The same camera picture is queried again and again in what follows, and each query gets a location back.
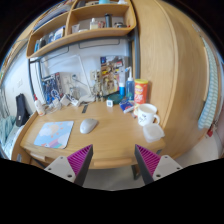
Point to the red yellow chips can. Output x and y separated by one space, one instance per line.
140 91

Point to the white striped hanging towel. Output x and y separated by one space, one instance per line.
208 113

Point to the blue comic book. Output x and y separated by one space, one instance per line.
52 88

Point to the white ceramic mug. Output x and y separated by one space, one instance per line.
147 114

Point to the small white cube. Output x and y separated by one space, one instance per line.
109 103

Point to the white bottle red cap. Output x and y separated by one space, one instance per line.
39 106

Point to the blue spray bottle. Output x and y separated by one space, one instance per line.
130 84

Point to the wooden desk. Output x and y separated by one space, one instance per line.
113 139

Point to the dark bottle on shelf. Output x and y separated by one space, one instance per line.
108 20

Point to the colourful poster board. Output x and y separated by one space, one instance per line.
112 68

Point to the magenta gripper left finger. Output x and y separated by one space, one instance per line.
73 168

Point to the blue snack packet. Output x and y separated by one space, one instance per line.
126 106

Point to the wooden wardrobe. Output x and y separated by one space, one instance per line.
174 61

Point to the wooden wall shelf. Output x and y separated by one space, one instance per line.
77 26

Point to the pastel patterned mouse pad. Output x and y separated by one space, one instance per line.
54 134

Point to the clear plastic food container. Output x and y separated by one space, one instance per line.
153 132

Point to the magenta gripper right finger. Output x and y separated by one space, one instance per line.
153 166

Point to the white computer mouse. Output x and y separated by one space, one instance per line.
88 125

